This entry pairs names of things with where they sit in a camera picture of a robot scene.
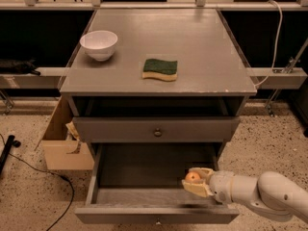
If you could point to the cardboard box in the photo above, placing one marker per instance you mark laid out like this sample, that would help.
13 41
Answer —
61 150

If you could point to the green and yellow sponge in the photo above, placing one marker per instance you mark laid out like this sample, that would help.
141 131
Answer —
160 70

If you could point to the grey wooden drawer cabinet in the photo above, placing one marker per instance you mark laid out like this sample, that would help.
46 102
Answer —
211 77

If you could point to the white ceramic bowl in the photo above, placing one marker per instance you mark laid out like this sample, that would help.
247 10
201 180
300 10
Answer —
99 45

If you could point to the black bar on floor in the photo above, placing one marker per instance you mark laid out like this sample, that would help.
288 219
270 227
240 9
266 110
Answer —
10 142

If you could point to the black object on rail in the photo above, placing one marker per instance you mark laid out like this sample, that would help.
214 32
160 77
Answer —
18 67

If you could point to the small orange fruit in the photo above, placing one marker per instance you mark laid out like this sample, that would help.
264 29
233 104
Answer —
192 177

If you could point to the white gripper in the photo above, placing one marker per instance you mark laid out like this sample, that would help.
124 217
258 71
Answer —
221 186

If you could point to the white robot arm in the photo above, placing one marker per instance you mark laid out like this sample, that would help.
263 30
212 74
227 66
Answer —
271 195

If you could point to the open grey middle drawer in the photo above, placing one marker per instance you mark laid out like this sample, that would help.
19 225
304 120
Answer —
141 183

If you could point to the closed grey top drawer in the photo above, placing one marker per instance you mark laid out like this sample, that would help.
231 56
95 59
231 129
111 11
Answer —
156 129

